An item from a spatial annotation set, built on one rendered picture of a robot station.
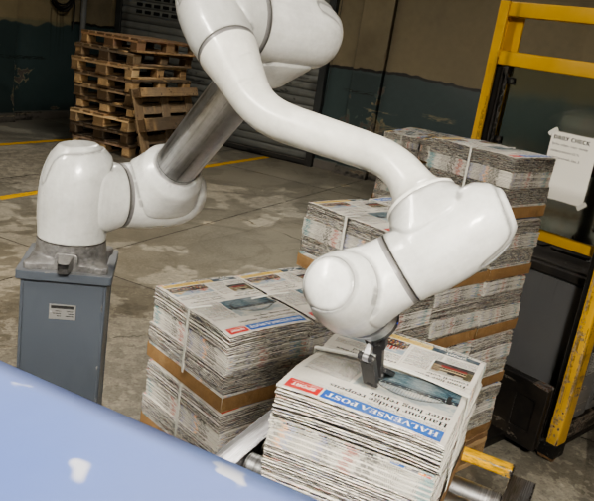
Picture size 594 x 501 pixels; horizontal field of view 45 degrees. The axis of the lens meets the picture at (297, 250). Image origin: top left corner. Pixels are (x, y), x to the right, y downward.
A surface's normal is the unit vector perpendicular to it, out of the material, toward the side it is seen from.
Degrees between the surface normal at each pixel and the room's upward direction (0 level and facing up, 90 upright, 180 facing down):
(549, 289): 90
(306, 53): 125
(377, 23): 90
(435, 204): 54
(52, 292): 90
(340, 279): 61
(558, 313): 90
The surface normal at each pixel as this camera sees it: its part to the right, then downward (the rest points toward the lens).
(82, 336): 0.16, 0.30
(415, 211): -0.47, -0.37
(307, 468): -0.40, 0.20
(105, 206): 0.64, 0.32
